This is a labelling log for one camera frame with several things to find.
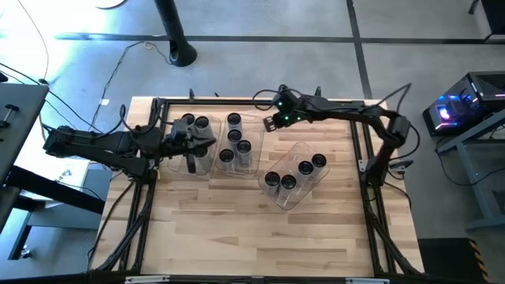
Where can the black box hazard stripes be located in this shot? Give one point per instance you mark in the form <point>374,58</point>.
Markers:
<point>442,260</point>

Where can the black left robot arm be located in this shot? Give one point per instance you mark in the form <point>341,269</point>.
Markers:
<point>102,148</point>

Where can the black cabinet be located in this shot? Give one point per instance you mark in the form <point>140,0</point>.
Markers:
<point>489,19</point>

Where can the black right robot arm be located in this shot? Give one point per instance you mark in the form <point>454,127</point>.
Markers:
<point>355,112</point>

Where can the table with blue-grey legs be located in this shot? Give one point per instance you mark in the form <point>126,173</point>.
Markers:
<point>473,185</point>

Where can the black pole stand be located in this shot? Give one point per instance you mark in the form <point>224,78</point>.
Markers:
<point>179,51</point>

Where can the white can peach band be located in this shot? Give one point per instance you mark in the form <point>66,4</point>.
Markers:
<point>227,155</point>

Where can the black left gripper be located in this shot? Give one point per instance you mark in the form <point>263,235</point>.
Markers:
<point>183,138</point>

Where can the white Celsius soda can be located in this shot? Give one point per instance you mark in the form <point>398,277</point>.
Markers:
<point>288,181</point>
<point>234,118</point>

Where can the white can blue band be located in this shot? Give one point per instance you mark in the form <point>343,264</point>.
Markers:
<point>202,122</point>
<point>205,159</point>
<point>272,178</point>

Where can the grey metal desk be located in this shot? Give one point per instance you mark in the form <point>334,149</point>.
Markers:
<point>19,150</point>

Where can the black computer case RGB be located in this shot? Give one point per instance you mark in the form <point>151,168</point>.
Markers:
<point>473,94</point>

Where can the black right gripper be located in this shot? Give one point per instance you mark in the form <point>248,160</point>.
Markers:
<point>288,114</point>

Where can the black table clamp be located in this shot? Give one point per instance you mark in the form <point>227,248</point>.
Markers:
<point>192,94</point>
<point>318,92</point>

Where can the white box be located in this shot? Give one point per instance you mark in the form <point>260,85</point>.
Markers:
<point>59,175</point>

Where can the clear plastic bin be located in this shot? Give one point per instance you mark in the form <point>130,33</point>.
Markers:
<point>175,165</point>
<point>296,154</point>
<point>256,130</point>

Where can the white can yellow band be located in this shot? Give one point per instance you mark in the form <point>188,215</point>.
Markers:
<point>305,167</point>
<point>234,136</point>
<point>244,146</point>

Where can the silver mounting bracket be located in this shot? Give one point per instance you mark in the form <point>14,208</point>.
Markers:
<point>367,281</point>
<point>148,279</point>

